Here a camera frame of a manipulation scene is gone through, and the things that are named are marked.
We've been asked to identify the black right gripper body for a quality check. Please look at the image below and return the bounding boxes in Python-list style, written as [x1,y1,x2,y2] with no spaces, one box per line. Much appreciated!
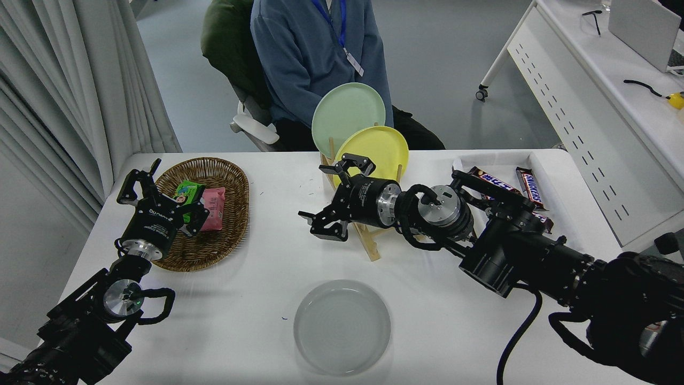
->
[336,178,394,228]

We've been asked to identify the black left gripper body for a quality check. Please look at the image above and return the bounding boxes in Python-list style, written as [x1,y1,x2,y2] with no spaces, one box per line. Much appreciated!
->
[123,195,186,253]

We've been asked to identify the gray plate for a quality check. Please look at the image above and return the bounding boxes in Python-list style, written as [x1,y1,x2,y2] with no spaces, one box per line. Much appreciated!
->
[293,279,392,376]

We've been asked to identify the yellow plate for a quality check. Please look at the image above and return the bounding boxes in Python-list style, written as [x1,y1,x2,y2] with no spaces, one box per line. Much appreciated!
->
[333,126,410,189]

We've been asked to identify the wooden plate rack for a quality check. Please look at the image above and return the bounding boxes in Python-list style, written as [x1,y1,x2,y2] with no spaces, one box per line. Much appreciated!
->
[320,136,407,263]

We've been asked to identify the pale green plate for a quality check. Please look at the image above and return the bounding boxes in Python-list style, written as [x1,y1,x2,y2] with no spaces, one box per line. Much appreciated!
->
[312,82,386,157]

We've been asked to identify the pink snack packet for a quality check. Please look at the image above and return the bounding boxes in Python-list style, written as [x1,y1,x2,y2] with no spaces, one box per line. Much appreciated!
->
[199,187,227,232]

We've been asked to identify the green snack packet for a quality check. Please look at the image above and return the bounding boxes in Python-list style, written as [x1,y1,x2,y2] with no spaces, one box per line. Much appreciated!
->
[174,180,207,223]

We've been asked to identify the brown wicker basket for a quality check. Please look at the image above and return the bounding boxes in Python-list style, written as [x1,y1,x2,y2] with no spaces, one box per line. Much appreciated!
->
[151,157,251,273]

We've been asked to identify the white office chair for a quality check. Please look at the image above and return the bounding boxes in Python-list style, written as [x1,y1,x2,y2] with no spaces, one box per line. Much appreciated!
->
[229,80,281,153]

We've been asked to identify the person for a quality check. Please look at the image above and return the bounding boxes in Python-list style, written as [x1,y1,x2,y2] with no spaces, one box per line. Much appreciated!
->
[250,0,445,152]

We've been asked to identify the pale gray curtain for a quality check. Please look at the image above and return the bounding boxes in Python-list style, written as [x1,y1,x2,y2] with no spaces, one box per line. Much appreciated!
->
[0,0,182,236]

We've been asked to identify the white tray with cork base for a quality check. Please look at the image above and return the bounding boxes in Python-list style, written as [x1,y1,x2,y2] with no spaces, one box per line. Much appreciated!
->
[452,151,583,241]

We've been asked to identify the dark green jacket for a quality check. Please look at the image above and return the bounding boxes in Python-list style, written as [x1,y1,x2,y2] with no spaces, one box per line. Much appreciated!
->
[200,0,270,110]

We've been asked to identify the white perforated desk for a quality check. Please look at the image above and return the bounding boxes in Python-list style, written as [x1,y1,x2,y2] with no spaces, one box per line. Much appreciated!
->
[476,0,684,257]

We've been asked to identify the black eyeglasses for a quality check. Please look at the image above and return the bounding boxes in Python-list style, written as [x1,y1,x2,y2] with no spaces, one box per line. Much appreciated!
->
[581,9,603,36]

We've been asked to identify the silver laptop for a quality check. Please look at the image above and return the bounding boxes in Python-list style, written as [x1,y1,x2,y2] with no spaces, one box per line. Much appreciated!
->
[608,0,684,74]

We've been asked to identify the blue lanyard with badge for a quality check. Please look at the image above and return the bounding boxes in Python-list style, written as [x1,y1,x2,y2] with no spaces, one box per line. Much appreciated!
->
[312,0,365,77]

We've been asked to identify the black cable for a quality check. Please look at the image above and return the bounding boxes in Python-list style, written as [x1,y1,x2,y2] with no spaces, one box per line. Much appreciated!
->
[624,79,671,99]

